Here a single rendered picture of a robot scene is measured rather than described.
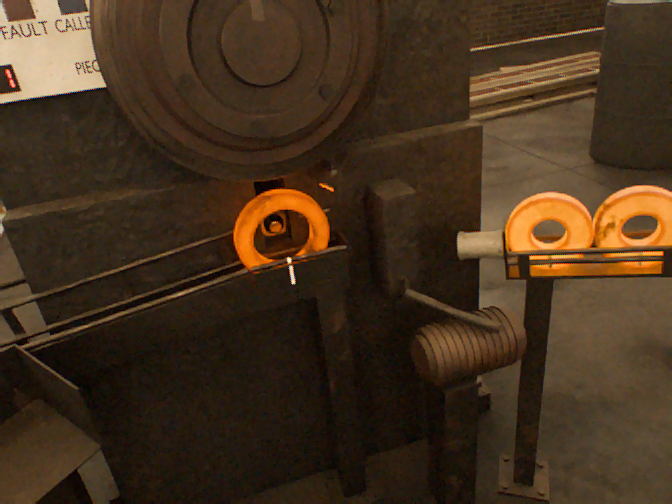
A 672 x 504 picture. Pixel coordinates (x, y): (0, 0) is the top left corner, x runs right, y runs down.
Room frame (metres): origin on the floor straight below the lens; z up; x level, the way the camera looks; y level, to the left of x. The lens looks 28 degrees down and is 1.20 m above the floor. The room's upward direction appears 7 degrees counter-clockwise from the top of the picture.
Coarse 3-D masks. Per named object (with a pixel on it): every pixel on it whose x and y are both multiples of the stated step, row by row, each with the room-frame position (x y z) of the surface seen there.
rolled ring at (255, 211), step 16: (272, 192) 0.94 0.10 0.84; (288, 192) 0.94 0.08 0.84; (256, 208) 0.92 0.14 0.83; (272, 208) 0.92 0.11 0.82; (288, 208) 0.93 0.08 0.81; (304, 208) 0.94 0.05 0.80; (320, 208) 0.95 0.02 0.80; (240, 224) 0.91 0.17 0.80; (256, 224) 0.91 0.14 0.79; (320, 224) 0.95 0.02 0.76; (240, 240) 0.91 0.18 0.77; (320, 240) 0.95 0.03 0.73; (240, 256) 0.90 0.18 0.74; (256, 256) 0.91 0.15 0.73; (320, 256) 0.94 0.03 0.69
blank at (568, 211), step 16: (528, 208) 0.91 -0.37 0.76; (544, 208) 0.90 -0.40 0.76; (560, 208) 0.89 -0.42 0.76; (576, 208) 0.88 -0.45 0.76; (512, 224) 0.92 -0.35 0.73; (528, 224) 0.91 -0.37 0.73; (576, 224) 0.88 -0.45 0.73; (512, 240) 0.92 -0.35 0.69; (528, 240) 0.91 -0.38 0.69; (560, 240) 0.91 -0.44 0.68; (576, 240) 0.88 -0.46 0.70; (544, 256) 0.90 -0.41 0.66; (560, 256) 0.89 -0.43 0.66; (576, 256) 0.88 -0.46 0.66
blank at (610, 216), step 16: (624, 192) 0.87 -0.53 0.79; (640, 192) 0.85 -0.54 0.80; (656, 192) 0.84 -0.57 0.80; (608, 208) 0.86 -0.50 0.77; (624, 208) 0.85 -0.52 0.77; (640, 208) 0.85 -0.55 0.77; (656, 208) 0.84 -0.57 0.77; (592, 224) 0.90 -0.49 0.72; (608, 224) 0.86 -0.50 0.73; (608, 240) 0.86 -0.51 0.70; (624, 240) 0.86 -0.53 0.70; (640, 240) 0.86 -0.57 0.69; (656, 240) 0.83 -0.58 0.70; (608, 256) 0.86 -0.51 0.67
